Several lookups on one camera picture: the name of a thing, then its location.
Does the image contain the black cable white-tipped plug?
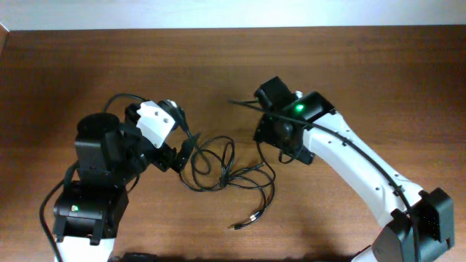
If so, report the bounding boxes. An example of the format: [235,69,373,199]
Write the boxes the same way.
[178,135,276,199]

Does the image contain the black cable gold plugs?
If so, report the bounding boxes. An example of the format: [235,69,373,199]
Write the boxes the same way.
[224,160,276,231]

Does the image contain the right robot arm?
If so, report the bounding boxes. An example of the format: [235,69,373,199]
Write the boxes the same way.
[253,76,455,262]

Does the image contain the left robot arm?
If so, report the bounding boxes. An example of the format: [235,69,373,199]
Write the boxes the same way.
[52,100,198,261]

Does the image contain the left camera black cable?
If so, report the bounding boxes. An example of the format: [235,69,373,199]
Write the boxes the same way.
[39,92,205,262]

